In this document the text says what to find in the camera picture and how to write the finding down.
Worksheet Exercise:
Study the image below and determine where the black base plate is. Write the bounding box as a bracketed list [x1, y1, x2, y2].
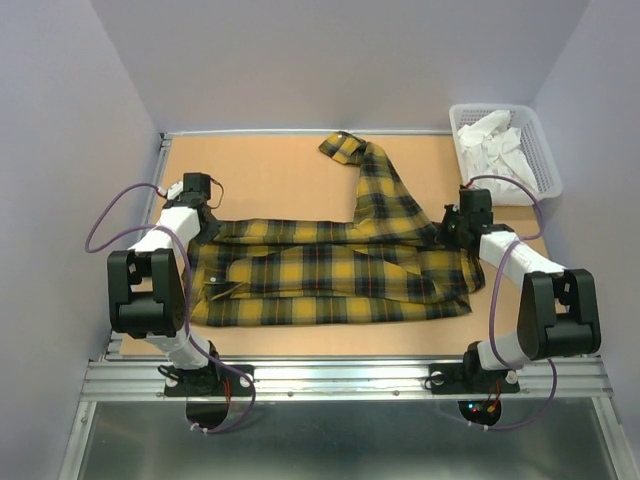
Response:
[157, 364, 254, 400]
[424, 362, 520, 395]

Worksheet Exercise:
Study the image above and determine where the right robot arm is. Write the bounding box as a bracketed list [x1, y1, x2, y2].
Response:
[437, 186, 601, 392]

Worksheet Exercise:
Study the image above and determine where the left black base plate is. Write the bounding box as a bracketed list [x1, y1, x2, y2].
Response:
[157, 364, 254, 400]

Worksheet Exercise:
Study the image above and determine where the yellow plaid long sleeve shirt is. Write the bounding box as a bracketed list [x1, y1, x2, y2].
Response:
[188, 132, 485, 327]

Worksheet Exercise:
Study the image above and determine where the white shirt in basket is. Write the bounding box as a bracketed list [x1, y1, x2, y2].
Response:
[455, 110, 539, 206]

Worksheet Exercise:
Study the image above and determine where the aluminium mounting rail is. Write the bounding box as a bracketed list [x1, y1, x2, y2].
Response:
[80, 356, 613, 402]

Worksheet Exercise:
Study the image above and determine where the white plastic laundry basket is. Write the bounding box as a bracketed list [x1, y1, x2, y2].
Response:
[449, 103, 563, 206]

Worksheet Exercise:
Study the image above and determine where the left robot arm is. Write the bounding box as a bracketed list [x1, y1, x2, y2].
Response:
[107, 173, 223, 397]

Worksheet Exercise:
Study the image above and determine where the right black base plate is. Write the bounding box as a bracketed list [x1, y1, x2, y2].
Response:
[424, 362, 520, 395]

